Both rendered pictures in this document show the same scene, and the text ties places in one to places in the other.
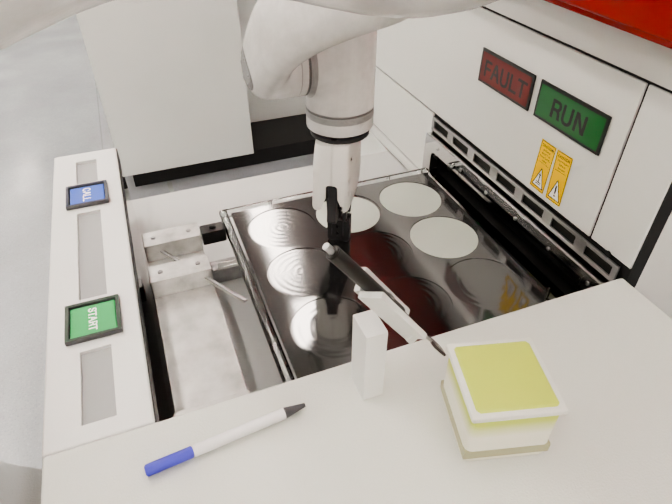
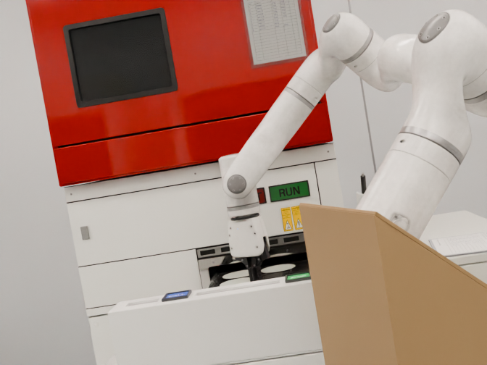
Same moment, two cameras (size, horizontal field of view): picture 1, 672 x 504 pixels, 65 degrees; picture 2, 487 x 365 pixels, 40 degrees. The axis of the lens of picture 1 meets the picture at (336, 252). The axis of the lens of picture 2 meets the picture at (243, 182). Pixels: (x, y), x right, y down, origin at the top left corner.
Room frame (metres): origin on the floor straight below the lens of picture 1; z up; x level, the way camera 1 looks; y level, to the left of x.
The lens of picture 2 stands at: (-0.13, 1.55, 1.25)
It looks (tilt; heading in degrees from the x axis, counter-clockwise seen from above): 3 degrees down; 296
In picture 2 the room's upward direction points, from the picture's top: 10 degrees counter-clockwise
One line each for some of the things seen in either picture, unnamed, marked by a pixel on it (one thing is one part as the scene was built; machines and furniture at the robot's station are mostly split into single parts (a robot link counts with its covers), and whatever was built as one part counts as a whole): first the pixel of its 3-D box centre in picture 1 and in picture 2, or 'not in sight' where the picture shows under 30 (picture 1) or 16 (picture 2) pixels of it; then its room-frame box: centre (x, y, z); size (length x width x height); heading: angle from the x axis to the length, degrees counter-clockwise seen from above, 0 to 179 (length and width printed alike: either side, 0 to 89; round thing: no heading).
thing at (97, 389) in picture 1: (105, 293); (245, 320); (0.51, 0.30, 0.89); 0.55 x 0.09 x 0.14; 21
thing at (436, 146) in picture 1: (495, 219); (273, 263); (0.67, -0.25, 0.89); 0.44 x 0.02 x 0.10; 21
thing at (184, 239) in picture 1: (172, 241); not in sight; (0.62, 0.24, 0.89); 0.08 x 0.03 x 0.03; 111
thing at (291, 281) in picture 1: (377, 254); (277, 277); (0.58, -0.06, 0.90); 0.34 x 0.34 x 0.01; 21
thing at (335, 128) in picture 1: (340, 115); (243, 210); (0.62, -0.01, 1.09); 0.09 x 0.08 x 0.03; 168
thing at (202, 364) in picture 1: (194, 329); not in sight; (0.47, 0.18, 0.87); 0.36 x 0.08 x 0.03; 21
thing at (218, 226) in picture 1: (212, 232); not in sight; (0.64, 0.18, 0.90); 0.04 x 0.02 x 0.03; 111
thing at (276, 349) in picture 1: (252, 287); not in sight; (0.52, 0.11, 0.90); 0.38 x 0.01 x 0.01; 21
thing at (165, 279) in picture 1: (181, 275); not in sight; (0.54, 0.21, 0.89); 0.08 x 0.03 x 0.03; 111
